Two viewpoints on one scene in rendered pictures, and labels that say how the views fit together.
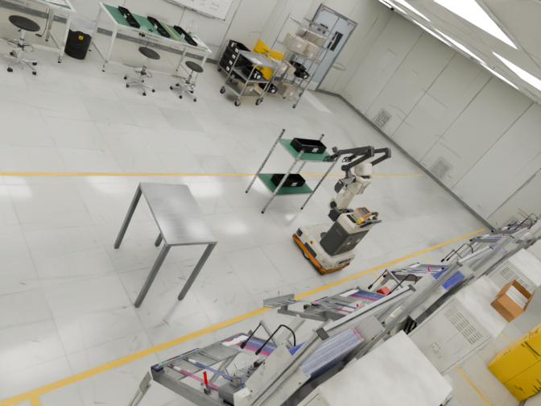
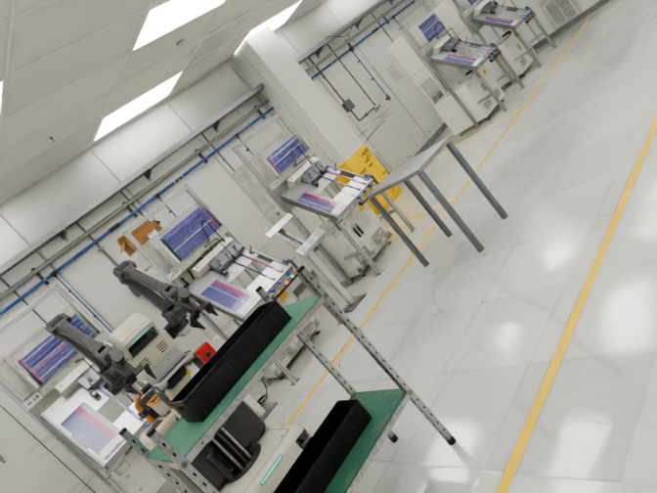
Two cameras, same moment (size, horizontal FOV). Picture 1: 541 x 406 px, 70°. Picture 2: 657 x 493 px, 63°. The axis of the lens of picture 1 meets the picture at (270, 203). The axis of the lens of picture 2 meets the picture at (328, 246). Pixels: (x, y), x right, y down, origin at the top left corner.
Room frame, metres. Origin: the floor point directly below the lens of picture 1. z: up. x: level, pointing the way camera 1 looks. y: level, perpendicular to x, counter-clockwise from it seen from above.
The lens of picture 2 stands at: (6.81, 1.36, 1.50)
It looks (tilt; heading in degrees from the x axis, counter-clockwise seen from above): 10 degrees down; 202
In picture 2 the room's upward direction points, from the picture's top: 41 degrees counter-clockwise
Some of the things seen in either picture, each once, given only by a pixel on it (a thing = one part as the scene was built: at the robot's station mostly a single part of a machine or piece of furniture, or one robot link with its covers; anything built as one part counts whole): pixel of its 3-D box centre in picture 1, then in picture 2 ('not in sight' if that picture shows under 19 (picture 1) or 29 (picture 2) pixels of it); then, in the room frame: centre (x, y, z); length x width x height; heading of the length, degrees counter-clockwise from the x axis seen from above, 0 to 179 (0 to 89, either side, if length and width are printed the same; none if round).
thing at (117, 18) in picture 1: (151, 50); not in sight; (6.39, 3.19, 0.40); 1.80 x 0.75 x 0.81; 147
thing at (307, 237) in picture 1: (324, 246); (256, 476); (4.45, -0.92, 0.16); 0.67 x 0.64 x 0.25; 58
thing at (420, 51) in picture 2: not in sight; (445, 67); (-1.72, 1.23, 0.95); 1.36 x 0.82 x 1.90; 57
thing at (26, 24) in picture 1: (20, 44); not in sight; (4.26, 3.77, 0.30); 0.51 x 0.50 x 0.60; 103
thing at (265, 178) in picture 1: (293, 172); (299, 436); (5.03, -0.04, 0.55); 0.91 x 0.46 x 1.10; 147
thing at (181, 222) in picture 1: (162, 243); (435, 205); (2.55, 0.60, 0.40); 0.70 x 0.45 x 0.80; 51
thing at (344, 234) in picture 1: (347, 229); (202, 427); (4.40, -1.00, 0.59); 0.55 x 0.34 x 0.83; 148
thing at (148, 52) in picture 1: (145, 71); not in sight; (5.69, 2.82, 0.31); 0.52 x 0.49 x 0.62; 147
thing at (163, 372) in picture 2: (345, 184); (176, 376); (4.61, -0.67, 0.99); 0.28 x 0.16 x 0.22; 148
